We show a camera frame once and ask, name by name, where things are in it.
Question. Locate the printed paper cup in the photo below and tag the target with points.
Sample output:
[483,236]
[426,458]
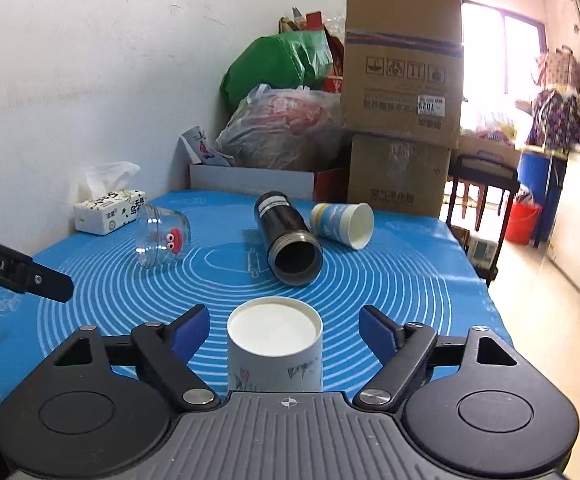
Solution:
[202,147]

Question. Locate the small cardboard box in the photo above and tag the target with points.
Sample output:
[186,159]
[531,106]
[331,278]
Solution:
[395,175]

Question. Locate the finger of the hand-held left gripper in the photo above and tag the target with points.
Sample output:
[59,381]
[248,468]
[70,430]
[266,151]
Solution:
[50,282]

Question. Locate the white flat box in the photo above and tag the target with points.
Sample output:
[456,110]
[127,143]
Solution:
[250,180]

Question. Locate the red gift bag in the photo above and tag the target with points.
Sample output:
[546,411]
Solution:
[335,80]

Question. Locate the blue silicone mat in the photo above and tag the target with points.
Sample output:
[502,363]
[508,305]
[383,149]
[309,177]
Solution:
[120,300]

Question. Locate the window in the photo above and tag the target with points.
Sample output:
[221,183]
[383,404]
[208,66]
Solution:
[500,60]

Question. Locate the clear plastic bag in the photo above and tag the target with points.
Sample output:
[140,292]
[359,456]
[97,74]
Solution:
[280,130]

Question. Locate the red box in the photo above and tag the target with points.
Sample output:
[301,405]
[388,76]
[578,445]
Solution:
[332,185]

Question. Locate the white tissue pack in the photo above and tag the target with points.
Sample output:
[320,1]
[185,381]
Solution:
[105,212]

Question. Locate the blue barrel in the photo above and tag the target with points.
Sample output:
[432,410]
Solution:
[532,175]

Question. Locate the low cardboard box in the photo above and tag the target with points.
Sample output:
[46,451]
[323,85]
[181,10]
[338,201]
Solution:
[485,152]

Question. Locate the green plastic bag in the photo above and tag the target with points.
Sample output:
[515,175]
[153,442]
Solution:
[280,55]

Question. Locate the glass jar with red print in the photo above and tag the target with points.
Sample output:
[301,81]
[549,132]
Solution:
[162,230]

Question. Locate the black thermos cup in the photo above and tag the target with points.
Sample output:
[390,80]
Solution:
[280,220]

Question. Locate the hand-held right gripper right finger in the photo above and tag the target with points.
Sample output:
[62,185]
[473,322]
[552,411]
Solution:
[375,332]

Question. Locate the blue and white paper cup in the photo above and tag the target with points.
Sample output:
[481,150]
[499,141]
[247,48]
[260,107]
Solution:
[330,220]

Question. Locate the large cardboard box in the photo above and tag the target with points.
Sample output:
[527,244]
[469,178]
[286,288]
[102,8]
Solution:
[400,85]

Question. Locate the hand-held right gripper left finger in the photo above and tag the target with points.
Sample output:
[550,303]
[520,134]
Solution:
[192,332]

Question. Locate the red bucket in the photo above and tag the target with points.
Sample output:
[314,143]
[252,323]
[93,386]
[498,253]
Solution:
[525,222]

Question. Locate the floral garment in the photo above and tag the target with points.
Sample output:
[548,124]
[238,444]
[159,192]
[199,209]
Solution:
[555,115]

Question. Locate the black chair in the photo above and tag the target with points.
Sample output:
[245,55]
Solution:
[507,200]

